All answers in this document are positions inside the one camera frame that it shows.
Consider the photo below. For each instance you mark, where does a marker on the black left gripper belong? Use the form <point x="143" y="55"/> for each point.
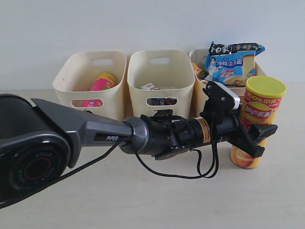
<point x="203" y="132"/>

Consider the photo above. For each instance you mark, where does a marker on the yellow Lays chips can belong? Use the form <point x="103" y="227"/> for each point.
<point x="262" y="98"/>

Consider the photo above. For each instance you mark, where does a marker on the blue instant noodle packet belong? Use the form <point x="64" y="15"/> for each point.
<point x="232" y="64"/>

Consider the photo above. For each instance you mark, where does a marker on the orange instant noodle packet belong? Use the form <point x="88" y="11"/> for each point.
<point x="201" y="74"/>

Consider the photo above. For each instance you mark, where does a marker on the purple drink carton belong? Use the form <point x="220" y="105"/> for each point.
<point x="161" y="101"/>

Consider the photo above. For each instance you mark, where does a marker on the pink Lays chips can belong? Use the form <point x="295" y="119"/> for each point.
<point x="103" y="81"/>

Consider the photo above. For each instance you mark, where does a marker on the white blue milk carton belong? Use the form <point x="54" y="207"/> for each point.
<point x="149" y="87"/>

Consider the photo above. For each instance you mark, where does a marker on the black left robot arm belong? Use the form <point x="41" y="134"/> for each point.
<point x="41" y="141"/>

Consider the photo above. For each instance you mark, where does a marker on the cream right plastic bin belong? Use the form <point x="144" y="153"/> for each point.
<point x="198" y="56"/>

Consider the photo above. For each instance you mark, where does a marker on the cream plastic bin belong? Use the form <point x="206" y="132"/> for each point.
<point x="74" y="81"/>
<point x="169" y="70"/>
<point x="198" y="56"/>

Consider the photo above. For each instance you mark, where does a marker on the cream middle plastic bin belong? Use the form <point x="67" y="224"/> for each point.
<point x="169" y="70"/>

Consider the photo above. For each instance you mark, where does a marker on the cream left plastic bin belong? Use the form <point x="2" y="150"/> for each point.
<point x="74" y="81"/>

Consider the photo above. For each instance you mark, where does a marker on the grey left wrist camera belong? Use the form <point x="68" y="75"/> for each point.
<point x="221" y="100"/>

